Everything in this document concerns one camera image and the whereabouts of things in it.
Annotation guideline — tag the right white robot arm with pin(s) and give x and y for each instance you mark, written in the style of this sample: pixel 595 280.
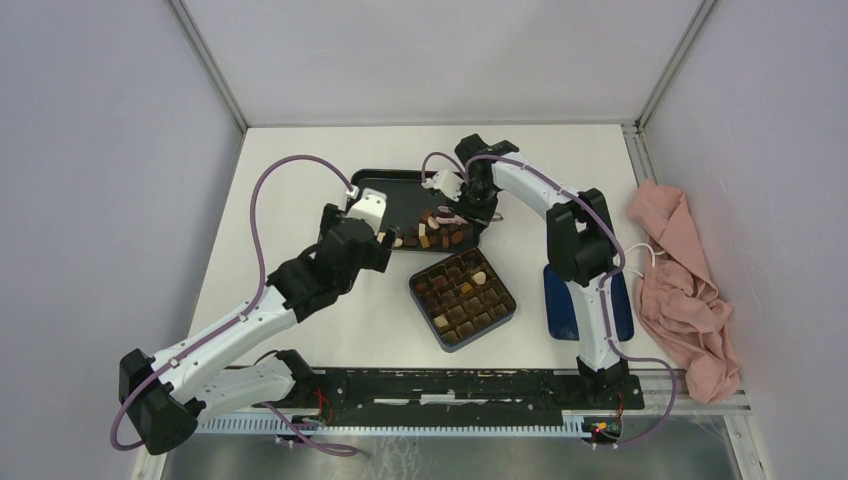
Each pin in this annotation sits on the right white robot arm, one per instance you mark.
pixel 580 243

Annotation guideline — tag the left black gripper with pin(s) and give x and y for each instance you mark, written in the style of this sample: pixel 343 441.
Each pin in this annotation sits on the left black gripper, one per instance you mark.
pixel 376 257

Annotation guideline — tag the blue chocolate box with insert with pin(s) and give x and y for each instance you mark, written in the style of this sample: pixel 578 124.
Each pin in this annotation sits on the blue chocolate box with insert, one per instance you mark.
pixel 462 298

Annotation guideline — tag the black chocolate tray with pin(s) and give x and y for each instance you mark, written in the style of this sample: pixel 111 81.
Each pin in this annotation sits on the black chocolate tray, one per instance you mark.
pixel 412 209

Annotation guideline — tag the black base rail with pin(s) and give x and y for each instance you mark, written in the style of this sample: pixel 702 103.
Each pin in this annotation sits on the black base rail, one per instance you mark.
pixel 356 397

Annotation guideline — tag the pink tongs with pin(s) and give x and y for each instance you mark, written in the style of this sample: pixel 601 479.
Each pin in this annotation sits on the pink tongs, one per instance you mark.
pixel 445 216

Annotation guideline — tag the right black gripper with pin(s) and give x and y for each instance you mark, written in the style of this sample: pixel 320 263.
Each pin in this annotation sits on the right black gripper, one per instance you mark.
pixel 481 218

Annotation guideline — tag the pink cloth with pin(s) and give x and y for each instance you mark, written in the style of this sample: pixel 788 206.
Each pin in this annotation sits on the pink cloth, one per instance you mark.
pixel 677 303

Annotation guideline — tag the blue box lid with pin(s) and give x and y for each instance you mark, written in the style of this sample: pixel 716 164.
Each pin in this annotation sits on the blue box lid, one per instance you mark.
pixel 560 310

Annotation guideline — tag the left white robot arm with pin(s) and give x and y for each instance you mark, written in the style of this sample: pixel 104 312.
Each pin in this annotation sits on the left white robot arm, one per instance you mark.
pixel 168 394

